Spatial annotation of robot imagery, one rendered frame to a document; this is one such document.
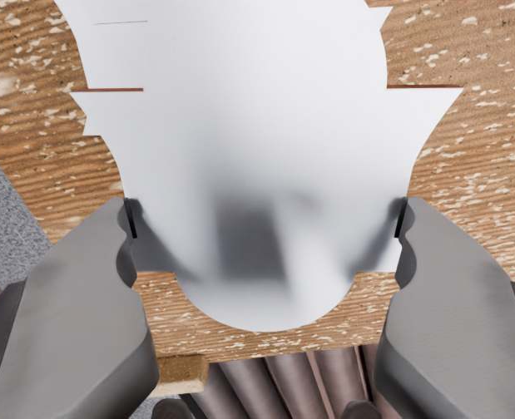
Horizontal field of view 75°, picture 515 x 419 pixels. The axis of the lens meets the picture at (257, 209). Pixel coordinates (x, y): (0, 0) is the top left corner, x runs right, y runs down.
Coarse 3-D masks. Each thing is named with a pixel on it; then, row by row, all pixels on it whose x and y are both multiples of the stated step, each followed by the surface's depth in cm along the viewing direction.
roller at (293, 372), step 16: (304, 352) 35; (272, 368) 35; (288, 368) 34; (304, 368) 35; (288, 384) 35; (304, 384) 35; (288, 400) 37; (304, 400) 37; (320, 400) 39; (304, 416) 38; (320, 416) 39
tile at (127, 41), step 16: (160, 0) 14; (384, 16) 14; (112, 32) 14; (128, 32) 14; (144, 32) 14; (112, 48) 15; (128, 48) 15; (144, 48) 15; (128, 64) 15; (128, 80) 15
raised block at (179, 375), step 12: (168, 360) 30; (180, 360) 30; (192, 360) 29; (204, 360) 30; (168, 372) 29; (180, 372) 29; (192, 372) 28; (204, 372) 29; (168, 384) 28; (180, 384) 28; (192, 384) 28; (204, 384) 28; (156, 396) 29
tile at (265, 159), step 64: (192, 0) 10; (256, 0) 9; (320, 0) 9; (192, 64) 10; (256, 64) 10; (320, 64) 10; (384, 64) 10; (128, 128) 11; (192, 128) 11; (256, 128) 11; (320, 128) 11; (384, 128) 11; (128, 192) 12; (192, 192) 12; (256, 192) 12; (320, 192) 12; (384, 192) 12; (192, 256) 14; (256, 256) 14; (320, 256) 14; (384, 256) 14; (256, 320) 16
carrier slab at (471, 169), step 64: (0, 0) 16; (384, 0) 16; (448, 0) 16; (512, 0) 16; (0, 64) 18; (64, 64) 17; (448, 64) 17; (512, 64) 17; (0, 128) 19; (64, 128) 19; (448, 128) 19; (512, 128) 19; (64, 192) 22; (448, 192) 21; (512, 192) 21; (512, 256) 24; (192, 320) 28; (320, 320) 27; (384, 320) 27
